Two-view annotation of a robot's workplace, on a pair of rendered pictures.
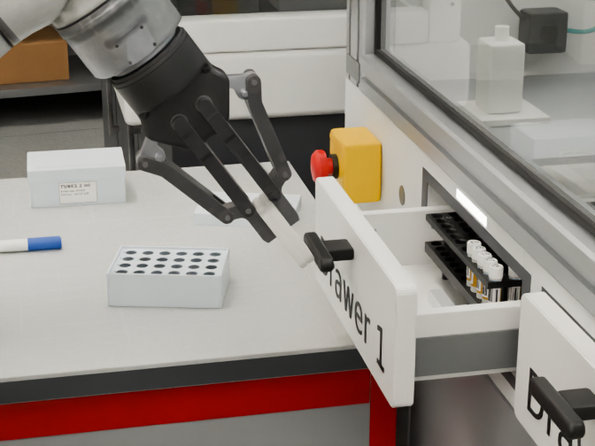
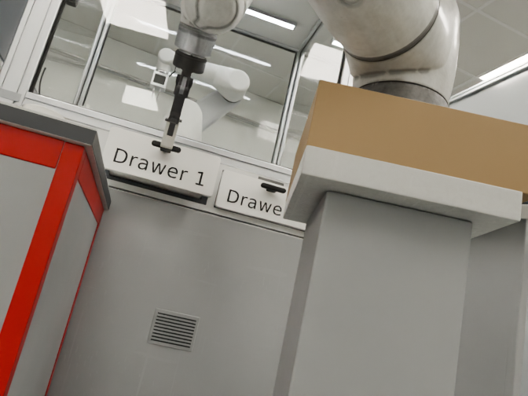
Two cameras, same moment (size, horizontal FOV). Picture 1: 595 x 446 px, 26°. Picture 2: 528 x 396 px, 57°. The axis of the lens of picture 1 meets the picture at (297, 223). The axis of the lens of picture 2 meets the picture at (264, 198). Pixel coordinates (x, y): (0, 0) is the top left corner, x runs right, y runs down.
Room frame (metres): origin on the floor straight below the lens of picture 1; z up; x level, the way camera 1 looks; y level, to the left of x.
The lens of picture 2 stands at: (0.81, 1.15, 0.53)
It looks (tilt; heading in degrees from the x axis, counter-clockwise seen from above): 14 degrees up; 270
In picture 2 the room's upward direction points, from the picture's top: 13 degrees clockwise
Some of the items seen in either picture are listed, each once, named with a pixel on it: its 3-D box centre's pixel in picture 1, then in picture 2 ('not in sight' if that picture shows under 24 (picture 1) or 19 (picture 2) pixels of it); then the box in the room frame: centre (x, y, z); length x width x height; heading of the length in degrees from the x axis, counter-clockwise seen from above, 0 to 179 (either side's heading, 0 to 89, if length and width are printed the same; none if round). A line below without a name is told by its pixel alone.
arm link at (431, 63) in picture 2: not in sight; (405, 42); (0.63, 0.45, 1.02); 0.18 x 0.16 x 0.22; 54
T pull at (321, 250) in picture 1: (331, 250); (166, 148); (1.07, -0.03, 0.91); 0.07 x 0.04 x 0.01; 12
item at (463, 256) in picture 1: (464, 248); not in sight; (1.10, -0.15, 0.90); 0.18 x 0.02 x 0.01; 12
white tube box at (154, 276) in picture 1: (169, 276); not in sight; (1.31, 0.14, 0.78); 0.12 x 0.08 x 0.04; 87
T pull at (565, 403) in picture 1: (572, 405); (272, 188); (0.78, -0.19, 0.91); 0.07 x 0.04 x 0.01; 12
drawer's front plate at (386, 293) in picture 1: (359, 280); (162, 162); (1.08, -0.06, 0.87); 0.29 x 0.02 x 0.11; 12
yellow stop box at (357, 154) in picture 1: (352, 165); not in sight; (1.42, -0.06, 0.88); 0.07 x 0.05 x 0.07; 12
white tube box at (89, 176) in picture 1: (76, 176); not in sight; (1.64, 0.30, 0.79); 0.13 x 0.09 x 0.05; 101
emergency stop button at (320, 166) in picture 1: (324, 166); not in sight; (1.41, -0.03, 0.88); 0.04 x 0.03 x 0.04; 12
